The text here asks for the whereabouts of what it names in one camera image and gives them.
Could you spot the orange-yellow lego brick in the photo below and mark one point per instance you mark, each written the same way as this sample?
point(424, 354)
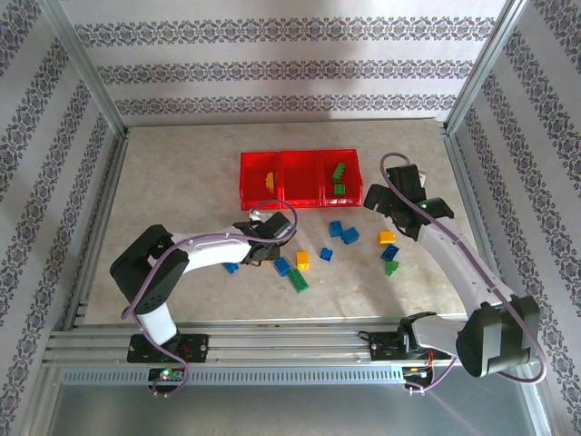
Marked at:
point(302, 260)

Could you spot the yellow lego brick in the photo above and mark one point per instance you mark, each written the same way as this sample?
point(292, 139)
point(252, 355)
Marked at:
point(387, 237)
point(270, 181)

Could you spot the green lego plate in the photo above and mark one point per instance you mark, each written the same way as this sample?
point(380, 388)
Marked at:
point(299, 280)

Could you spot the long green lego brick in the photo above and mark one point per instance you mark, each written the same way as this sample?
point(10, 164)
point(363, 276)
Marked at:
point(338, 171)

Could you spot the small blue lego brick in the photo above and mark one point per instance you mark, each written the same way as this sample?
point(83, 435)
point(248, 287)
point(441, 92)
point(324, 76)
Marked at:
point(325, 254)

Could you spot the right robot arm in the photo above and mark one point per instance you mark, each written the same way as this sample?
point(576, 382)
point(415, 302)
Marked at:
point(495, 336)

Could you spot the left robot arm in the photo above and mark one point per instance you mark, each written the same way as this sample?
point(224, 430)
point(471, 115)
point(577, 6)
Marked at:
point(150, 272)

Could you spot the left control board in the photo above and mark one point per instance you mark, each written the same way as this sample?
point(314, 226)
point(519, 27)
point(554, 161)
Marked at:
point(165, 374)

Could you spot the control board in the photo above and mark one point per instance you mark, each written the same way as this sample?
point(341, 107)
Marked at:
point(165, 374)
point(417, 371)

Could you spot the grey metal panel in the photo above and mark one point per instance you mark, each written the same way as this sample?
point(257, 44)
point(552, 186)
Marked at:
point(281, 409)

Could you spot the right control board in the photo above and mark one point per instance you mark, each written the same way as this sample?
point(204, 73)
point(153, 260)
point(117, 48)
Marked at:
point(417, 371)

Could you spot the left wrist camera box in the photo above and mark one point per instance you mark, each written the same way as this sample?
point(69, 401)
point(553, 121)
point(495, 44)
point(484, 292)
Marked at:
point(261, 214)

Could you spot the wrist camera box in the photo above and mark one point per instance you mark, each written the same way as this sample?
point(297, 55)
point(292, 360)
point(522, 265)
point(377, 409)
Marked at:
point(261, 214)
point(422, 177)

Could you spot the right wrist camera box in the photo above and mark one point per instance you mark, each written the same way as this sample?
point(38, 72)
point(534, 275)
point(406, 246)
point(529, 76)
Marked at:
point(422, 177)

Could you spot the right aluminium side rail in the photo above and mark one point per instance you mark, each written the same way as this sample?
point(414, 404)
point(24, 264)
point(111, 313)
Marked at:
point(465, 181)

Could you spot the aluminium side rail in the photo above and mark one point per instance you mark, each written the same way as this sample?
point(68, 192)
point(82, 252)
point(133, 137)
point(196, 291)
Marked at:
point(112, 181)
point(465, 181)

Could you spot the aluminium mounting rail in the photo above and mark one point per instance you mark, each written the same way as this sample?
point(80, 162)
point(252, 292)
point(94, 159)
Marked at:
point(281, 340)

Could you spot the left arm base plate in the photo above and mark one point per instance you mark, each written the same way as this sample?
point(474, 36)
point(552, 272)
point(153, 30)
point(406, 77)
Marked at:
point(199, 347)

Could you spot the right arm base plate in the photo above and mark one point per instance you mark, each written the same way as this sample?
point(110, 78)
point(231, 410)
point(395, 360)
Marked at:
point(379, 349)

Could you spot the right aluminium frame post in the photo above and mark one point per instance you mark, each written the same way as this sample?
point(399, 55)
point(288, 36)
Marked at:
point(482, 68)

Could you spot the aluminium frame post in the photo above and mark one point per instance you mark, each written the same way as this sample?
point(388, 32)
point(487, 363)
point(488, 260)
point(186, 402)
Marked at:
point(482, 68)
point(88, 68)

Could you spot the left aluminium side rail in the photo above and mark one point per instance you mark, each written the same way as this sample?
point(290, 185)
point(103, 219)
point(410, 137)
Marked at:
point(112, 181)

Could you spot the left aluminium frame post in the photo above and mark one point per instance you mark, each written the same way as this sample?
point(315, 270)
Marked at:
point(88, 68)

